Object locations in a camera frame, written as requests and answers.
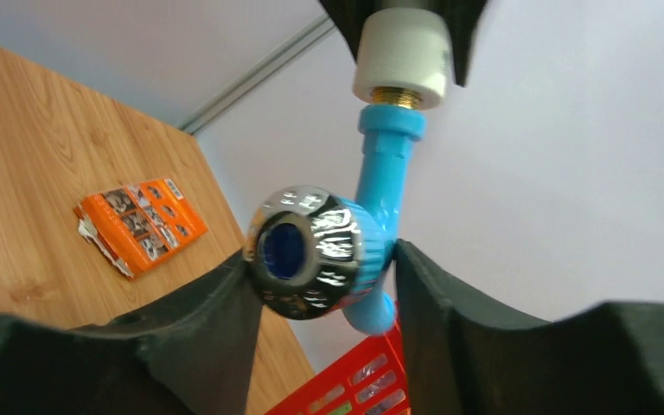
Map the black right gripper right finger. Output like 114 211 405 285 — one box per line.
395 240 664 414

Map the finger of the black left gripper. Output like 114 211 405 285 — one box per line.
318 0 382 61
426 0 488 86

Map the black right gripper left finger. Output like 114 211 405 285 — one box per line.
0 253 261 414

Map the white plastic pipe elbow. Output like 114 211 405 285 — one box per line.
353 8 452 110

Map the blue plastic water faucet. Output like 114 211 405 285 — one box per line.
242 104 426 335

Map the red plastic shopping basket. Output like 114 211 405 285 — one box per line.
268 324 411 415

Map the orange blister pack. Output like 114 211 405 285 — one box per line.
73 177 208 280

